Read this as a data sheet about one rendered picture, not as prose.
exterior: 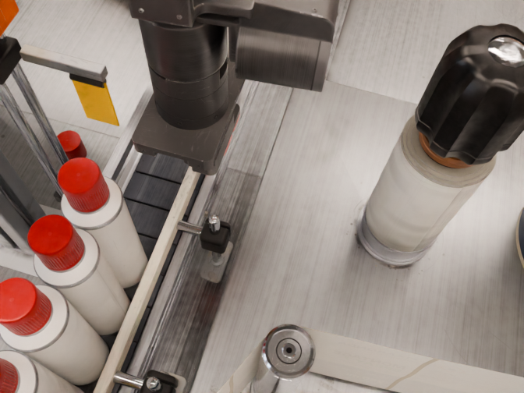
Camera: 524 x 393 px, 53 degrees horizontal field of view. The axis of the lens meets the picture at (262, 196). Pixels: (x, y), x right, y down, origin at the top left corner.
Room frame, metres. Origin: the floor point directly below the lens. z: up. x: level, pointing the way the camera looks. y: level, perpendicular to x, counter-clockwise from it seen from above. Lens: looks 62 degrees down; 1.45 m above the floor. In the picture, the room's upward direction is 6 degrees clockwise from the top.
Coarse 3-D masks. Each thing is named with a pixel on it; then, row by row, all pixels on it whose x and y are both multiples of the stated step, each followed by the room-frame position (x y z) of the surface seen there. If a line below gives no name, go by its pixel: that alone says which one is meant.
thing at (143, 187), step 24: (144, 168) 0.33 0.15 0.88; (168, 168) 0.33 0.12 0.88; (144, 192) 0.29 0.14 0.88; (168, 192) 0.30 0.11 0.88; (144, 216) 0.26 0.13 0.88; (144, 240) 0.23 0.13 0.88; (168, 264) 0.22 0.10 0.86; (144, 312) 0.15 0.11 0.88; (96, 384) 0.07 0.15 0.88; (120, 384) 0.08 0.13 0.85
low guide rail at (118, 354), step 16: (192, 176) 0.30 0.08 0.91; (192, 192) 0.29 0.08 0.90; (176, 208) 0.26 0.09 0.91; (176, 224) 0.24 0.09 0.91; (160, 240) 0.22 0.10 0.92; (160, 256) 0.20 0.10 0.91; (144, 272) 0.18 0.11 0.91; (160, 272) 0.19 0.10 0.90; (144, 288) 0.17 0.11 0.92; (144, 304) 0.15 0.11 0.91; (128, 320) 0.13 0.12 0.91; (128, 336) 0.12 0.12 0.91; (112, 352) 0.10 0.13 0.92; (112, 368) 0.08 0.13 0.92; (112, 384) 0.07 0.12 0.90
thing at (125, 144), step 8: (152, 88) 0.39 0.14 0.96; (144, 96) 0.37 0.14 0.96; (144, 104) 0.36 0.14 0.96; (136, 112) 0.35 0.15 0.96; (136, 120) 0.34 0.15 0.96; (128, 128) 0.33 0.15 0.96; (128, 136) 0.32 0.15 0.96; (120, 144) 0.31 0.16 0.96; (128, 144) 0.31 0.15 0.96; (120, 152) 0.30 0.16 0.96; (128, 152) 0.30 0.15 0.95; (112, 160) 0.29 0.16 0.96; (120, 160) 0.29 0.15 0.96; (104, 168) 0.27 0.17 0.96; (112, 168) 0.28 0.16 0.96; (120, 168) 0.28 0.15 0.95; (112, 176) 0.27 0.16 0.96
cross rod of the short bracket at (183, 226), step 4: (180, 220) 0.25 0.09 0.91; (180, 224) 0.24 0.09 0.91; (184, 224) 0.24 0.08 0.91; (188, 224) 0.24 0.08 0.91; (192, 224) 0.25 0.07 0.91; (176, 228) 0.24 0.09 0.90; (180, 228) 0.24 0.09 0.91; (184, 228) 0.24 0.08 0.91; (188, 228) 0.24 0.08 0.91; (192, 228) 0.24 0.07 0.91; (196, 228) 0.24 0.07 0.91; (200, 228) 0.24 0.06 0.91; (188, 232) 0.24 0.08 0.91; (192, 232) 0.24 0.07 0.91; (196, 232) 0.24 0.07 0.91
